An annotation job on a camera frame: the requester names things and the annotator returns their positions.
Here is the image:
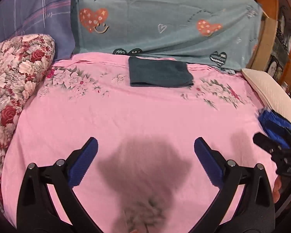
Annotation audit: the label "pink floral bedsheet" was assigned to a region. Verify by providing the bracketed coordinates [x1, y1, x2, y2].
[2, 53, 276, 232]

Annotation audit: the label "wooden display cabinet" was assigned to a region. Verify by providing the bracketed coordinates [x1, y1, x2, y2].
[247, 0, 291, 92]

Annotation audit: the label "person's right hand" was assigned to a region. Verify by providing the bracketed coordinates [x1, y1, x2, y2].
[272, 176, 282, 203]

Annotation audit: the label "blue pants with red stripe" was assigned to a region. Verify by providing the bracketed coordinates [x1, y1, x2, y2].
[258, 108, 291, 149]

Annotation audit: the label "red floral pillow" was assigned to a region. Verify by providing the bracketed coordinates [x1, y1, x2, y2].
[0, 34, 55, 210]

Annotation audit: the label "cream quilted pillow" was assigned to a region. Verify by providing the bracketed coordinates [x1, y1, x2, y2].
[241, 68, 291, 123]

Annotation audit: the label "dark green pants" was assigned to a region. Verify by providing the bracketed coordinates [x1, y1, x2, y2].
[129, 57, 193, 88]

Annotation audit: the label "teal heart-print quilt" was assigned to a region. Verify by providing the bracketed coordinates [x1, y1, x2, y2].
[71, 0, 263, 71]

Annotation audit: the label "purple striped quilt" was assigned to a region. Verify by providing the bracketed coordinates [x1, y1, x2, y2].
[0, 0, 74, 61]

